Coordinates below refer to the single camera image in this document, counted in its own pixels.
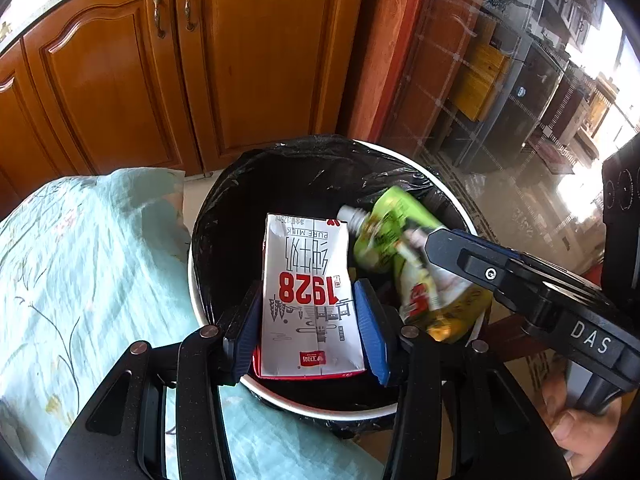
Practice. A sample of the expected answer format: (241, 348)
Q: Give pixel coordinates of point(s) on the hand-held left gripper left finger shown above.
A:
(247, 325)

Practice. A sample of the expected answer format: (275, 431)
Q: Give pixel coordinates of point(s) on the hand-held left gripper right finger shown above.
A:
(372, 330)

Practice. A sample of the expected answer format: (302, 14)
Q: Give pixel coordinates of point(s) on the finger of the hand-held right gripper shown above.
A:
(465, 260)
(500, 246)

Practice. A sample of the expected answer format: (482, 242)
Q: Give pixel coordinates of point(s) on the red and white milk carton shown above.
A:
(305, 300)

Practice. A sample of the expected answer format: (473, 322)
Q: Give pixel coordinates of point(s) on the green drink pouch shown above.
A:
(395, 230)

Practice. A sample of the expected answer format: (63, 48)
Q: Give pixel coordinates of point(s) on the white bin with black liner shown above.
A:
(240, 200)

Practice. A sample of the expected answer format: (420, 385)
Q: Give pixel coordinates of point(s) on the person's right hand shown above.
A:
(575, 437)

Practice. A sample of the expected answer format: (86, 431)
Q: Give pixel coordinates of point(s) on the glass sliding door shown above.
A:
(500, 85)

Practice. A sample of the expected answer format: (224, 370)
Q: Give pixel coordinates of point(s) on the teal floral tablecloth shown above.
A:
(90, 280)

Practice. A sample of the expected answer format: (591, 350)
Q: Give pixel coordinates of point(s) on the wooden lower cabinets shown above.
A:
(250, 60)

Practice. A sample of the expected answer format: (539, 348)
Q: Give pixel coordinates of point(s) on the white kitchen countertop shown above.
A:
(30, 10)

